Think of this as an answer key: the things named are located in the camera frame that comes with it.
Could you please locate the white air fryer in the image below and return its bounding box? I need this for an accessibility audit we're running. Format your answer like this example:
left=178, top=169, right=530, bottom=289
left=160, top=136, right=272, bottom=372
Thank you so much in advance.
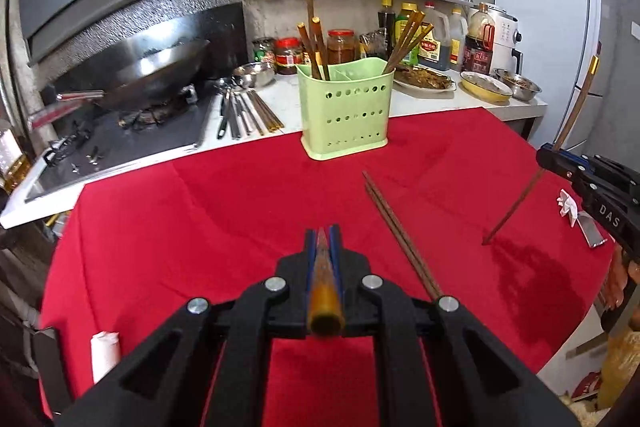
left=484, top=4, right=524, bottom=74

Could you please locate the plate of cooked food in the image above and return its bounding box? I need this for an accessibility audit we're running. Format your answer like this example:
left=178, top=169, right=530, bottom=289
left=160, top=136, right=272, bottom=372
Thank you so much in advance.
left=392, top=65, right=457, bottom=94

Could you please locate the dark sauce jar red lid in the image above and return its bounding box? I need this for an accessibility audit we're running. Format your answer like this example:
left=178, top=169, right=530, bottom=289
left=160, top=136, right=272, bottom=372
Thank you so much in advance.
left=274, top=37, right=305, bottom=76

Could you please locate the green bottle yellow cap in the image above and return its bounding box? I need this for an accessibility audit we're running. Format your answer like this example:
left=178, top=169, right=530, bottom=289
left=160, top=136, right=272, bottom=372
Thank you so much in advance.
left=394, top=2, right=422, bottom=58

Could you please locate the black gas stove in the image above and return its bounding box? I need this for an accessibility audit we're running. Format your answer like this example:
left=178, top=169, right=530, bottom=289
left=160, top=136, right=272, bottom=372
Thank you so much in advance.
left=24, top=89, right=217, bottom=204

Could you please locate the chili sauce jar red lid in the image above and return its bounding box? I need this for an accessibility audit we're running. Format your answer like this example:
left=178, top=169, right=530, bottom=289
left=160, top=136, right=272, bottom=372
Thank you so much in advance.
left=327, top=29, right=357, bottom=66

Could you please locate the white bottle yellow cap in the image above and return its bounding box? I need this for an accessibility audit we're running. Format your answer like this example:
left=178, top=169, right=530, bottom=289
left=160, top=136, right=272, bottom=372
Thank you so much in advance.
left=448, top=8, right=467, bottom=68

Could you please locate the steel wok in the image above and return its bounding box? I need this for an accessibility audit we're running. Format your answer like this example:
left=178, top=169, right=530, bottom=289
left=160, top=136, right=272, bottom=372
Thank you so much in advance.
left=56, top=37, right=212, bottom=112

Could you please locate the dark sauce jug red handle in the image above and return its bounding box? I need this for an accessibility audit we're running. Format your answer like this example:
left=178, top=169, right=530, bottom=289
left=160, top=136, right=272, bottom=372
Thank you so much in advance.
left=462, top=3, right=497, bottom=76

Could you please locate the white crumpled tissue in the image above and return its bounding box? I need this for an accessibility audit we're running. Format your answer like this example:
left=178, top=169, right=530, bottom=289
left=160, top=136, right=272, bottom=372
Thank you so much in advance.
left=557, top=189, right=581, bottom=228

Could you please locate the cream fluffy clothing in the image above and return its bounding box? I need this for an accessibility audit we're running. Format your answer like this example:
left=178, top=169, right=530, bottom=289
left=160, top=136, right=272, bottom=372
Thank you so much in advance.
left=597, top=321, right=640, bottom=409

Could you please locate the red tablecloth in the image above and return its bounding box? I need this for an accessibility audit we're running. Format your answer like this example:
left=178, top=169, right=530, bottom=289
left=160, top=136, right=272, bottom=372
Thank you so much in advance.
left=39, top=107, right=616, bottom=427

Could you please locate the white refrigerator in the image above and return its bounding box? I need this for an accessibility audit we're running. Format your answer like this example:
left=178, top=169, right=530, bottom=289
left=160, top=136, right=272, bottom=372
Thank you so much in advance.
left=491, top=0, right=604, bottom=151

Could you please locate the row of steel cutlery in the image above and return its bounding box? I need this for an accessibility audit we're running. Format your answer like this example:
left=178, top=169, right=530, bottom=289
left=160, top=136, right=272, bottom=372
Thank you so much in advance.
left=214, top=76, right=286, bottom=141

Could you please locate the cooking oil bottle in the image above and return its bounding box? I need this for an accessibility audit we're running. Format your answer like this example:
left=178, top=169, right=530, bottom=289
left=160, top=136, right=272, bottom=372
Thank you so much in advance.
left=0, top=121, right=32, bottom=194

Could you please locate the yellow bowl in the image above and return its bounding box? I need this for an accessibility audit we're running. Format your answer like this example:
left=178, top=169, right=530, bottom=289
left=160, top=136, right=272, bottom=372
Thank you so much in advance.
left=459, top=70, right=515, bottom=103

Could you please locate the dark plastic bag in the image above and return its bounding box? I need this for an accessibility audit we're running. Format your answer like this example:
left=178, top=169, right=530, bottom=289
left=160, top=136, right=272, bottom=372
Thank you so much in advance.
left=358, top=29, right=389, bottom=60

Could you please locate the green perforated utensil holder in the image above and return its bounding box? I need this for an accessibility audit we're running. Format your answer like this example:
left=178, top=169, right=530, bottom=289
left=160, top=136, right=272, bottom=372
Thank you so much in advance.
left=295, top=60, right=391, bottom=161

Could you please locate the small steel bowl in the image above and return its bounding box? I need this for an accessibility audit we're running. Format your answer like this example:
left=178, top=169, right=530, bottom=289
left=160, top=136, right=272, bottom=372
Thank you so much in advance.
left=231, top=61, right=276, bottom=89

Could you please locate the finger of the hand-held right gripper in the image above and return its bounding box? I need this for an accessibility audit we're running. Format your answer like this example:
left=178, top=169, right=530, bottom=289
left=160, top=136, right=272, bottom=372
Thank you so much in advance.
left=536, top=149, right=588, bottom=182
left=545, top=144, right=593, bottom=168

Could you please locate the green label jar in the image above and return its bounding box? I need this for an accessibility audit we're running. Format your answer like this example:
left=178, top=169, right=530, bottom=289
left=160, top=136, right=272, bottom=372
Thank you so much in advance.
left=252, top=37, right=277, bottom=63

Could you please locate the large dark vinegar jug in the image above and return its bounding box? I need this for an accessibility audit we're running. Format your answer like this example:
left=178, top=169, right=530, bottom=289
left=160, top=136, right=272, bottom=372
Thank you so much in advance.
left=419, top=1, right=452, bottom=72

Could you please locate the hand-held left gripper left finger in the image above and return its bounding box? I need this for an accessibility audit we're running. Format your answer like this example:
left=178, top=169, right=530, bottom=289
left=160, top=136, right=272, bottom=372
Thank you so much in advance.
left=52, top=229, right=318, bottom=427

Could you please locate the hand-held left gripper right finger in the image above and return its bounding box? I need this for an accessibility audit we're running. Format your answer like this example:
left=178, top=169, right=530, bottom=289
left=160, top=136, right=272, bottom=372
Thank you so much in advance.
left=330, top=226, right=581, bottom=427

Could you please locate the person's right hand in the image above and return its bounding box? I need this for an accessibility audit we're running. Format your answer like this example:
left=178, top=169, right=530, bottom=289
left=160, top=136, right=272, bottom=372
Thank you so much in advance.
left=602, top=247, right=640, bottom=334

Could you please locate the dark soy bottle yellow cap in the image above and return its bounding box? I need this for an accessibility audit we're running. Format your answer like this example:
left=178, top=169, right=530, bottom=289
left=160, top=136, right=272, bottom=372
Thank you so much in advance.
left=377, top=0, right=397, bottom=46

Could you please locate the wooden chopstick gold cap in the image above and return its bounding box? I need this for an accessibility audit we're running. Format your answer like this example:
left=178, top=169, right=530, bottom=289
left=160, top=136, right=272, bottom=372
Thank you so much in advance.
left=305, top=0, right=318, bottom=80
left=306, top=227, right=347, bottom=338
left=481, top=55, right=600, bottom=247
left=387, top=11, right=427, bottom=74
left=297, top=22, right=322, bottom=80
left=365, top=183, right=438, bottom=303
left=362, top=170, right=445, bottom=299
left=392, top=24, right=435, bottom=72
left=383, top=10, right=421, bottom=74
left=312, top=17, right=331, bottom=80

